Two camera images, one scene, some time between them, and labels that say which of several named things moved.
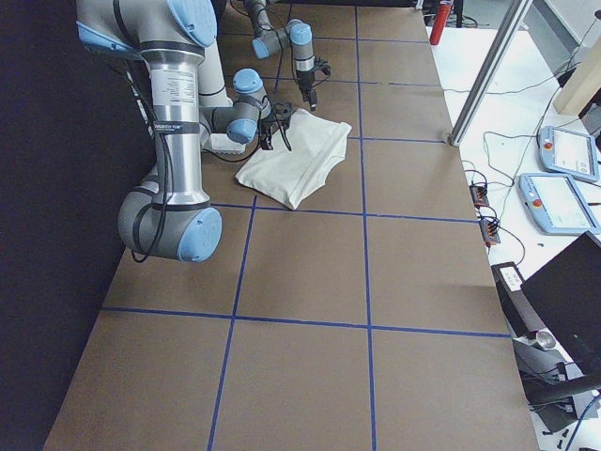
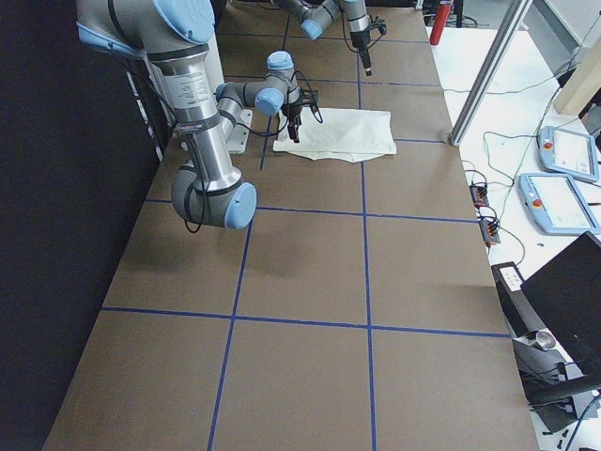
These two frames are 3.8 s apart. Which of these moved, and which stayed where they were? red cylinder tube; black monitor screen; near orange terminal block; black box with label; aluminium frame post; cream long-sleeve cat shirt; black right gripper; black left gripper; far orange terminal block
Moved: cream long-sleeve cat shirt; black right gripper; black left gripper
Stayed: black monitor screen; near orange terminal block; red cylinder tube; aluminium frame post; far orange terminal block; black box with label
